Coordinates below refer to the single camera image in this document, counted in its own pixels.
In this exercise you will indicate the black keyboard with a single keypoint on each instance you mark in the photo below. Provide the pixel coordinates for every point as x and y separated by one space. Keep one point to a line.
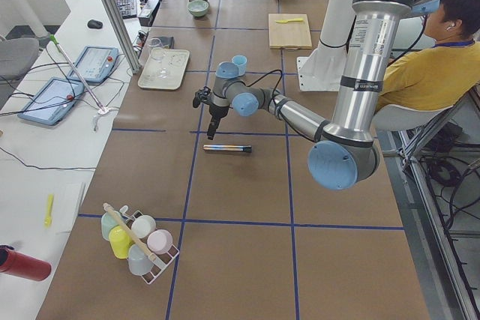
127 8

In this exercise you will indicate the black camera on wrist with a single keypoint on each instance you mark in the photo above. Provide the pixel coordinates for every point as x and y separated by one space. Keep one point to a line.
203 95

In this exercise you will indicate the pale grey plastic cup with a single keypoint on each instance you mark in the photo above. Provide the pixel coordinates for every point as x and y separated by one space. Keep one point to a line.
138 261

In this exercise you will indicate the clear wine glass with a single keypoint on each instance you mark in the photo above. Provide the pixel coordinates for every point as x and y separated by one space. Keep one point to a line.
157 53

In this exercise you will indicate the dark grey folded cloth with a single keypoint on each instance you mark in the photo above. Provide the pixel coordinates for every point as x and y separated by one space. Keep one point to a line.
166 41

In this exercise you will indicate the white chair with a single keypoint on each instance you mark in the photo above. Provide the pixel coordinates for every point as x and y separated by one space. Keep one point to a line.
394 117

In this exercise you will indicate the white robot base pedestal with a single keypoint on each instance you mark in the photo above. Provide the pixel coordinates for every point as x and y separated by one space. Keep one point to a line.
323 68

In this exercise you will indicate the cream plastic tray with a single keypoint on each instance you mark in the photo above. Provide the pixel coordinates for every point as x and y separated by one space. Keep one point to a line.
175 61

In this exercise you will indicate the red water bottle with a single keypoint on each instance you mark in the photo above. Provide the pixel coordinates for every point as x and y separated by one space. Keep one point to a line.
20 265

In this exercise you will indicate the yellow plastic knife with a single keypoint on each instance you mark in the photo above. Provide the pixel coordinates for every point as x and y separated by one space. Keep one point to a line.
285 21

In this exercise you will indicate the light blue plastic cup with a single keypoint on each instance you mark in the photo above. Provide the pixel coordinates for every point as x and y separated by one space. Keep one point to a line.
241 62

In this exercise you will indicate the wooden rack handle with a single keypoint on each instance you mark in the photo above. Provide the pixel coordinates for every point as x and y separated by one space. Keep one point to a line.
109 209

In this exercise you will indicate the mint green plastic cup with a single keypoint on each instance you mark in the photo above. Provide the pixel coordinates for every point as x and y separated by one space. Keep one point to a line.
107 223

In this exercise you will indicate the white wire cup rack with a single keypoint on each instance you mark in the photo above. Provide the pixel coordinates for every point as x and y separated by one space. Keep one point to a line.
162 261

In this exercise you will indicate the black metal muddler stick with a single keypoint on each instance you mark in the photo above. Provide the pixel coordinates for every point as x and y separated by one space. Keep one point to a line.
229 148

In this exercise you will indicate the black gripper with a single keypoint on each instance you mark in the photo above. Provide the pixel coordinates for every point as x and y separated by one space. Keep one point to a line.
217 111

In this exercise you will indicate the yellow-green plastic cup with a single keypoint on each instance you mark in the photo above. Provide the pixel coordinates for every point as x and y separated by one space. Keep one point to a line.
120 242

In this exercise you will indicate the person in yellow shirt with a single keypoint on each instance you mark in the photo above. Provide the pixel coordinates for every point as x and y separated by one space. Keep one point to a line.
438 77

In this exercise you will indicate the yellow plastic spoon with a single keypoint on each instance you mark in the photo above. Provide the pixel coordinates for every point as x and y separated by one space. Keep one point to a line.
48 215

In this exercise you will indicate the green bowl with ice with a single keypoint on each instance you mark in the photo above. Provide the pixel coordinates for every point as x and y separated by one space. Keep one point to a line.
198 8

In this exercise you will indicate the teach pendant tablet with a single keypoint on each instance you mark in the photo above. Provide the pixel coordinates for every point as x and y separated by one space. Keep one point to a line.
52 102
96 63

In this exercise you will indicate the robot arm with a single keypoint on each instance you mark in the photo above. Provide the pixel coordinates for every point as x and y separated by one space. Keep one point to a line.
356 41

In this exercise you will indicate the aluminium frame post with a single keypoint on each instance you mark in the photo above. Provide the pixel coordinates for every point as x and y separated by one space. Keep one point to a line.
122 35

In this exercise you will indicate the teach pendant tablet far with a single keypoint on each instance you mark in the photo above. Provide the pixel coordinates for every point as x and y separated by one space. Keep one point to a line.
96 63

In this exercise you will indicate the bamboo cutting board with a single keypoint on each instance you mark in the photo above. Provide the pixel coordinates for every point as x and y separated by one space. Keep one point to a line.
294 35

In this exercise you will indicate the pink plastic cup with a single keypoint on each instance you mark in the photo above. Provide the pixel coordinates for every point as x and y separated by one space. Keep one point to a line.
160 241

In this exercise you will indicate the black computer mouse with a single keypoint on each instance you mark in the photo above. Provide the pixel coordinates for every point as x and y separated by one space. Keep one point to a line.
95 24

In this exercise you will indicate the teach pendant tablet near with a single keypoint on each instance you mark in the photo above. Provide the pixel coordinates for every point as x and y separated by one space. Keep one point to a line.
52 102

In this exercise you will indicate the white plastic cup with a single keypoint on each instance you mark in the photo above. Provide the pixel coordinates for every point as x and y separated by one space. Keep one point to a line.
143 226

